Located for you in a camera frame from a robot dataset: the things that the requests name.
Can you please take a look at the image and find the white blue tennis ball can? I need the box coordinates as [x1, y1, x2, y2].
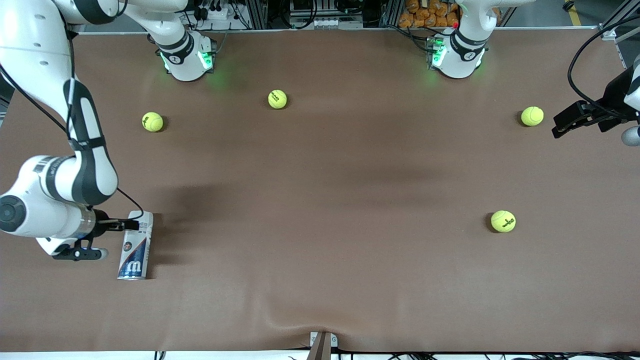
[116, 210, 154, 281]

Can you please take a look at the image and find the pile of orange packets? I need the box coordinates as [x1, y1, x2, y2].
[398, 0, 460, 29]

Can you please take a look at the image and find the brown table mat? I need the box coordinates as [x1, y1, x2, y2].
[0, 27, 640, 353]

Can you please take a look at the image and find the white power strip with plugs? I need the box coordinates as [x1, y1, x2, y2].
[192, 0, 231, 21]

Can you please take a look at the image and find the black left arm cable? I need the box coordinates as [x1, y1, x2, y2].
[566, 14, 640, 122]

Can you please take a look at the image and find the black right camera bracket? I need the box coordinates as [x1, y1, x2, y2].
[51, 237, 101, 262]

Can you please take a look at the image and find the slanted aluminium frame profile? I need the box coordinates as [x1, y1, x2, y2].
[600, 0, 640, 38]

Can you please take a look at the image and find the upright aluminium frame post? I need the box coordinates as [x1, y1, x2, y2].
[378, 0, 402, 28]
[248, 0, 269, 30]

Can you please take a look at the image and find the grey aluminium camera post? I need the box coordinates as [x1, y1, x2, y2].
[306, 333, 332, 360]

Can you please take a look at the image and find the silver metal post bracket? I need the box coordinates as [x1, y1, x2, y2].
[309, 331, 339, 349]

